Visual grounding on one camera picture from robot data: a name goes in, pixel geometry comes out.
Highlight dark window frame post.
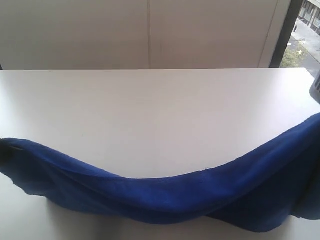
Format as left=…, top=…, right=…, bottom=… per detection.
left=269, top=0, right=303, bottom=68

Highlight blue towel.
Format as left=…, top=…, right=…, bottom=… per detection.
left=0, top=114, right=320, bottom=233

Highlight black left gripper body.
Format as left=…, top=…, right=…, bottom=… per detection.
left=0, top=139, right=15, bottom=165

